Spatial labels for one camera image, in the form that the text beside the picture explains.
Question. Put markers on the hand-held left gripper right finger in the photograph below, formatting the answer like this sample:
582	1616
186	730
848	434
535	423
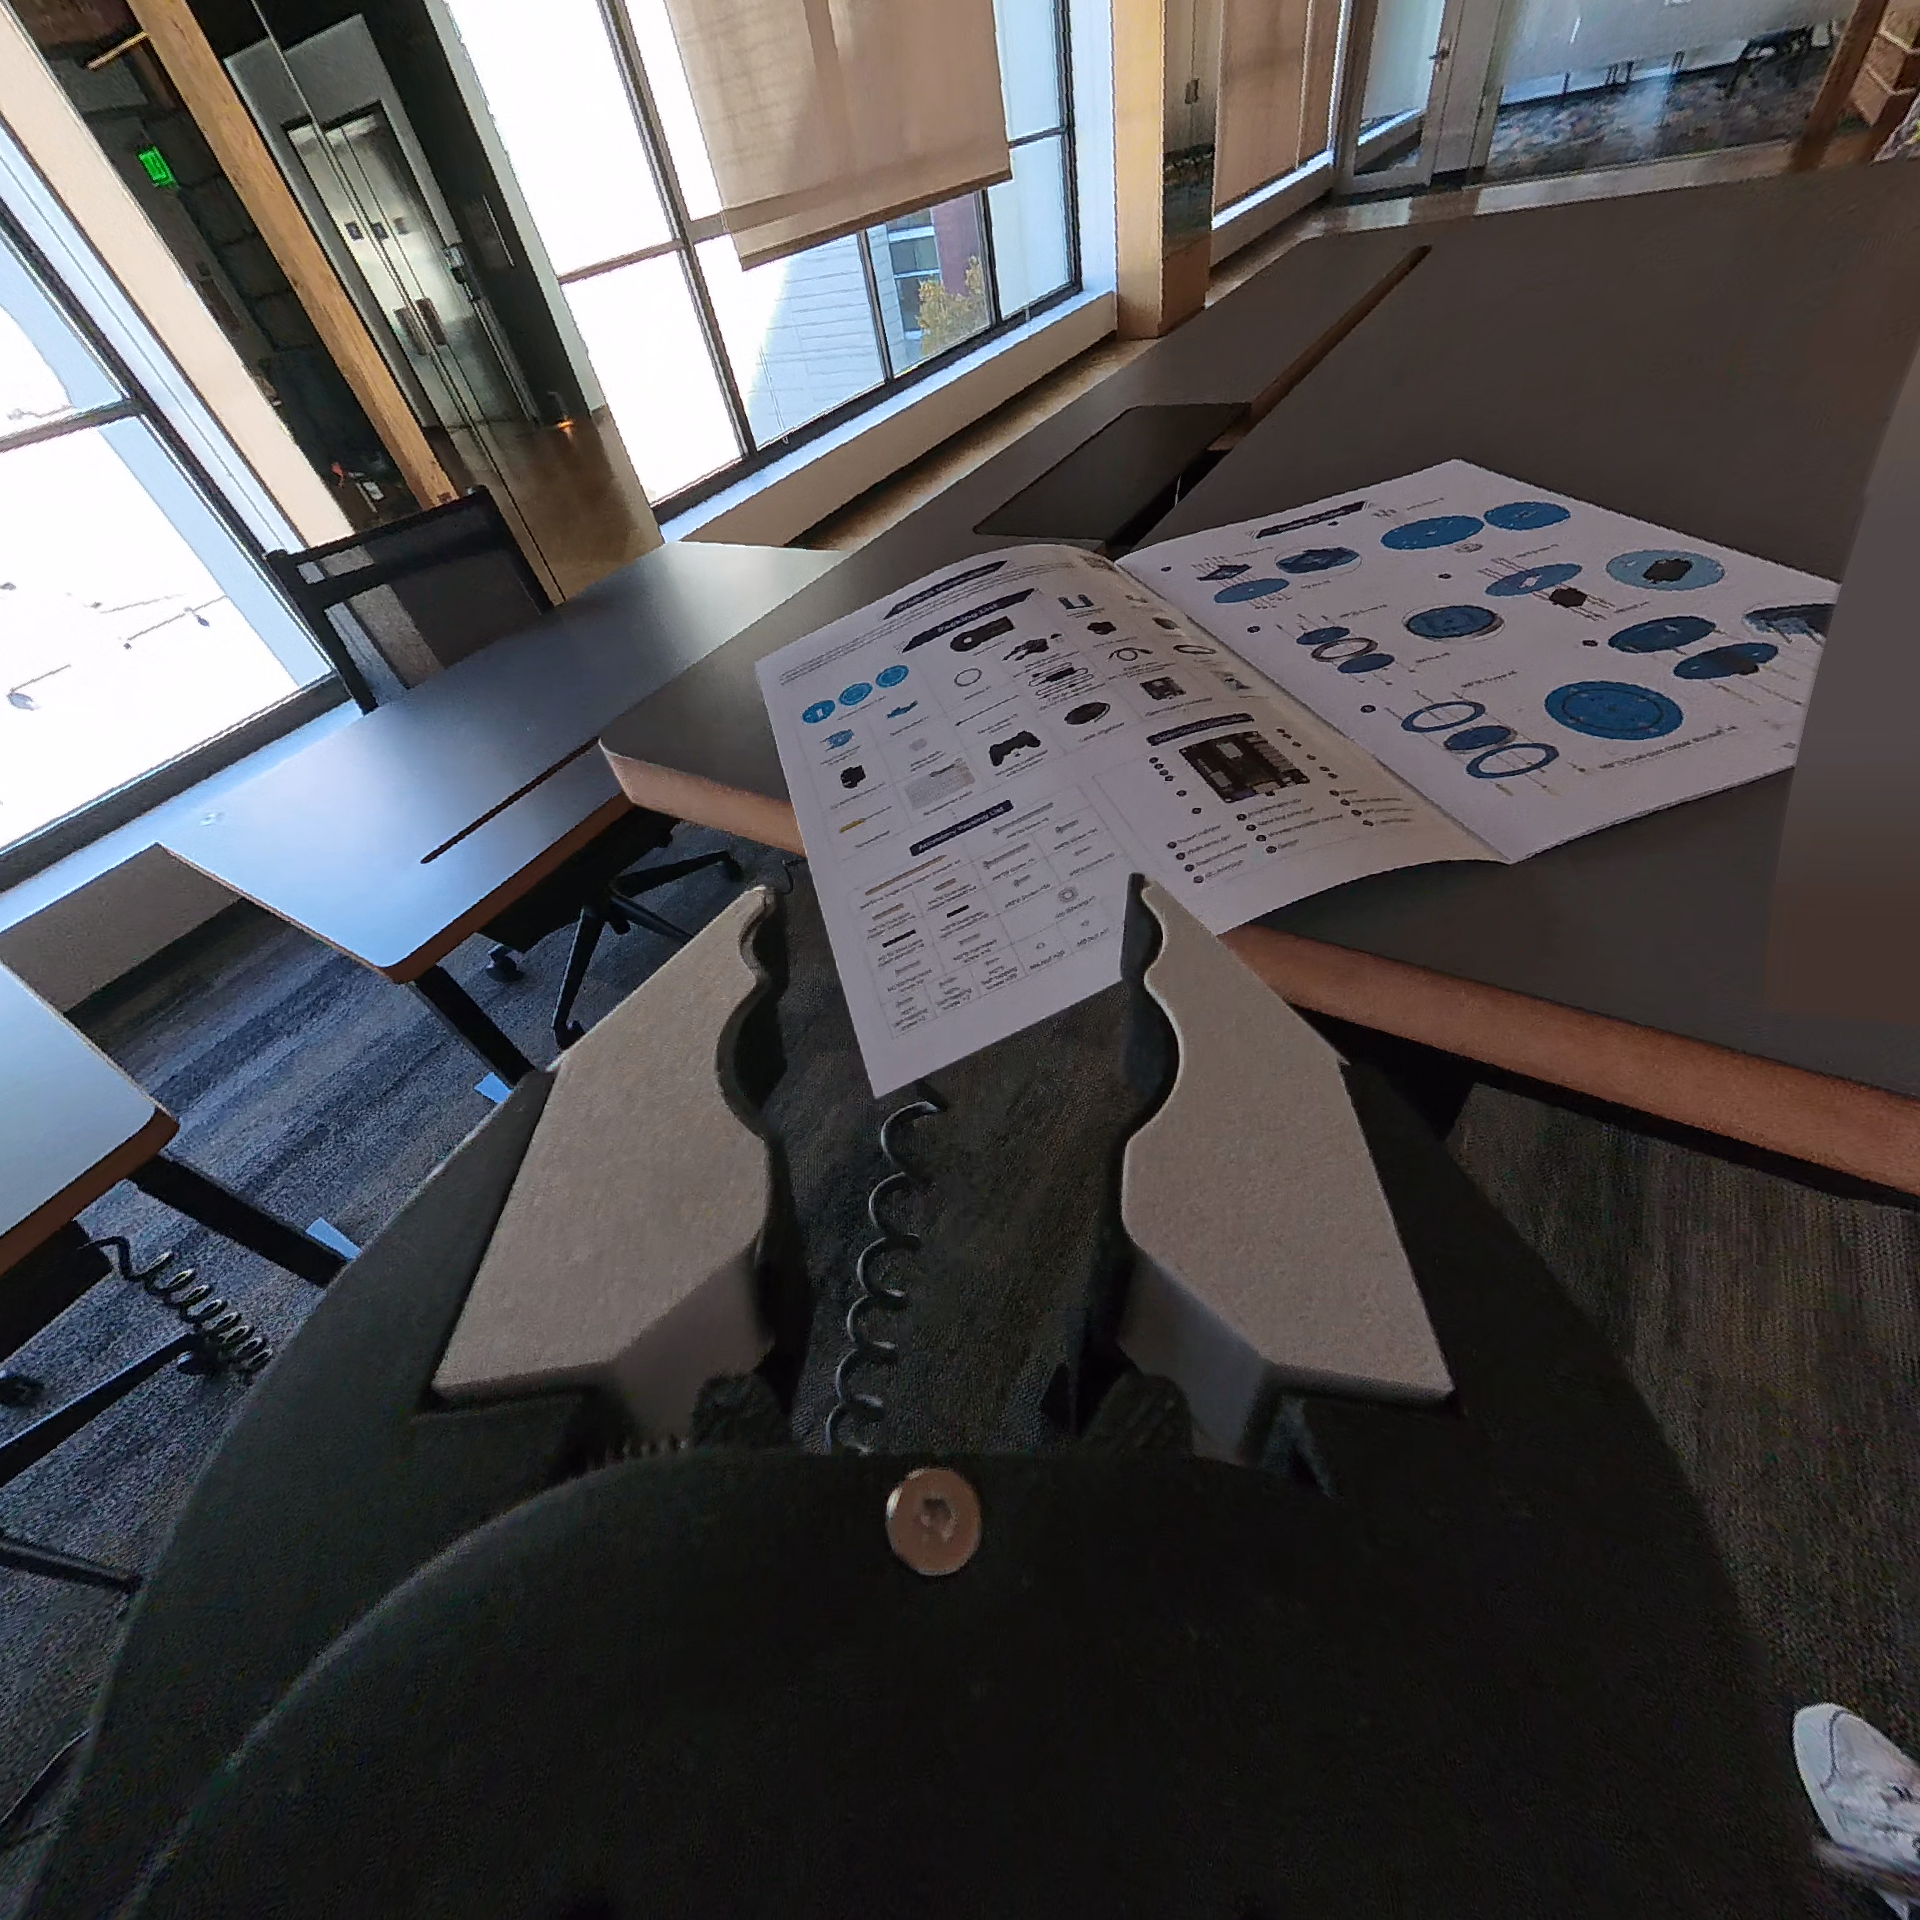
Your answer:
1274	1201

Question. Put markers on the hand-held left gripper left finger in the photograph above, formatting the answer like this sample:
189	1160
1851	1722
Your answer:
630	1201

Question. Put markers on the grey office desk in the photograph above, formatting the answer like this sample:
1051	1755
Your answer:
450	751
59	1095

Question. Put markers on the open instruction booklet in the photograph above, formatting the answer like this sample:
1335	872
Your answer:
1049	751

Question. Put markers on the black office chair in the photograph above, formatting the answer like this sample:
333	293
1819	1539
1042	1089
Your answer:
435	600

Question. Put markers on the large window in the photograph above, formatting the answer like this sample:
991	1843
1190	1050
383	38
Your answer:
630	300
134	600

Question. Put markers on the person's white shoe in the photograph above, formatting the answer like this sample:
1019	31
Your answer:
1860	1785

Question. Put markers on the wooden pillar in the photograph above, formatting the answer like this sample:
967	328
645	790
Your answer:
284	226

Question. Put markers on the beige roller blind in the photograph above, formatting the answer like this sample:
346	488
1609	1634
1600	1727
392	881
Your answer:
1274	105
839	105

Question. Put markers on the green exit sign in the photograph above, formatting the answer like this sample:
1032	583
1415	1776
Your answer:
156	166

